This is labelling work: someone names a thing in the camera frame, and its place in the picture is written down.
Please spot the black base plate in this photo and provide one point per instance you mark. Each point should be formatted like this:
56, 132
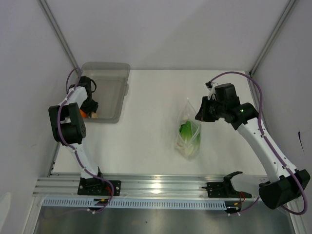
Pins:
107, 187
223, 190

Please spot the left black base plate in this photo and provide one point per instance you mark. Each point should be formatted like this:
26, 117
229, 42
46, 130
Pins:
107, 187

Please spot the aluminium mounting rail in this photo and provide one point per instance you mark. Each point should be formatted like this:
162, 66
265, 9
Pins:
132, 186

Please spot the white slotted cable duct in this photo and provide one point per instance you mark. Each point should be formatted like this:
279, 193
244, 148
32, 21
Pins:
135, 203

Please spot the clear plastic container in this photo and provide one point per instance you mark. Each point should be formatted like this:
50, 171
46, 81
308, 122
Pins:
111, 79

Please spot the aluminium frame post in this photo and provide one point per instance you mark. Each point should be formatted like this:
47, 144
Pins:
273, 35
57, 31

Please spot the small garlic bulb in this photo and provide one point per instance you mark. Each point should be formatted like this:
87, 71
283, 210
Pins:
93, 115

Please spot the left aluminium frame post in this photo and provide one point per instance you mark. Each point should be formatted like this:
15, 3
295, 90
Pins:
57, 31

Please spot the clear zip top bag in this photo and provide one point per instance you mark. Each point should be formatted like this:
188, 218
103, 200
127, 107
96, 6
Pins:
187, 113

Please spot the right aluminium frame post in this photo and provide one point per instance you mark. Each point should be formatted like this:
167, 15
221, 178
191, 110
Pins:
273, 35

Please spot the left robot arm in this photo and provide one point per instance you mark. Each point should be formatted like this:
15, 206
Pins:
69, 129

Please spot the orange fruit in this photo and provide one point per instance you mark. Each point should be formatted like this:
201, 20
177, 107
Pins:
83, 114

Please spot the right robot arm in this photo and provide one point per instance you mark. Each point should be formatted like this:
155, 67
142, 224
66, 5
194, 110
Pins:
285, 182

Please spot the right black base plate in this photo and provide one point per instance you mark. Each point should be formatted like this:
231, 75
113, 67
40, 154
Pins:
223, 190

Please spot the green plastic lettuce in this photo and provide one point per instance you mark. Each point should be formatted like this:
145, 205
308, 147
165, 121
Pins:
188, 139

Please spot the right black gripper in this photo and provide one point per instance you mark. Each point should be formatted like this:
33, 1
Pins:
202, 115

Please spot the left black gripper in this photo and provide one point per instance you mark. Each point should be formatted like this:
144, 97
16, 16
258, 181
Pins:
93, 108

